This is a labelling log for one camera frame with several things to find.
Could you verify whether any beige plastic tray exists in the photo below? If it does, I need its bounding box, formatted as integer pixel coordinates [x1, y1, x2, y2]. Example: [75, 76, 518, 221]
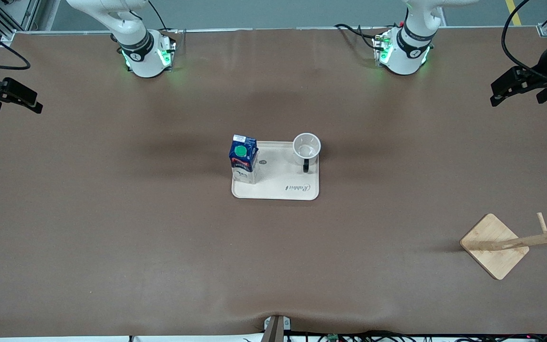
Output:
[231, 141, 320, 201]

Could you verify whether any black base power cable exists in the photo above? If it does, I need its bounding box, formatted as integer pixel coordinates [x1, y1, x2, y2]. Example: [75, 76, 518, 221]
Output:
[334, 23, 383, 52]
[148, 0, 179, 35]

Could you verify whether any brown camera mount post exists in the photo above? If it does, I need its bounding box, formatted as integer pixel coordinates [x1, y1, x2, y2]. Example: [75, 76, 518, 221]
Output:
[263, 314, 291, 342]

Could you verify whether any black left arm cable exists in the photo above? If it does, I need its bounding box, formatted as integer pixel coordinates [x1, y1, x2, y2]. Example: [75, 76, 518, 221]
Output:
[501, 0, 547, 81]

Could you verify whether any brown table cover mat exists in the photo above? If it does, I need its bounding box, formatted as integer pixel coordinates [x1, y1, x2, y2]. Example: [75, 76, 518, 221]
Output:
[0, 27, 547, 339]

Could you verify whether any wooden cup rack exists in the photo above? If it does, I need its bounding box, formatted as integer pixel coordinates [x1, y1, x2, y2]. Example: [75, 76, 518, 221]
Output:
[460, 212, 547, 280]

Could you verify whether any white smiley cup black handle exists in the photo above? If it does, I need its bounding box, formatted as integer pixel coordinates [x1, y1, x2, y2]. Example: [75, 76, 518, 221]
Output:
[292, 133, 322, 173]

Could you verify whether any blue milk carton green cap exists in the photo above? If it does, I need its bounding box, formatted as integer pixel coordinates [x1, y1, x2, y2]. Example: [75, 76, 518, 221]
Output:
[228, 134, 259, 185]

